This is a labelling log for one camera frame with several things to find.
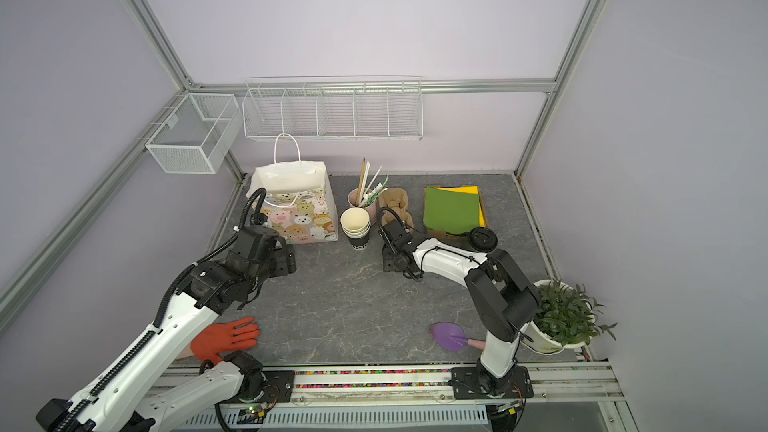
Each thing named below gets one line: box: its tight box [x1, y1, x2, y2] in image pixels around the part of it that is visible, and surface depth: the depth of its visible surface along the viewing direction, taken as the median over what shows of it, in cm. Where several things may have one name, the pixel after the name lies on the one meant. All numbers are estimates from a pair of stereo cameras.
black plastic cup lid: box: [468, 227, 498, 253], surface depth 90 cm
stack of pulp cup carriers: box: [378, 187, 414, 231], surface depth 110 cm
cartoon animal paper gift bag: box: [245, 133, 339, 245], surface depth 91 cm
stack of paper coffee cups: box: [340, 207, 371, 251], surface depth 93 cm
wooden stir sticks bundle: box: [357, 158, 389, 207], surface depth 101 cm
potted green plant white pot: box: [521, 278, 617, 355], surface depth 69 cm
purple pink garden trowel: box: [429, 322, 486, 352], surface depth 83 cm
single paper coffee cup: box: [468, 227, 498, 253], surface depth 90 cm
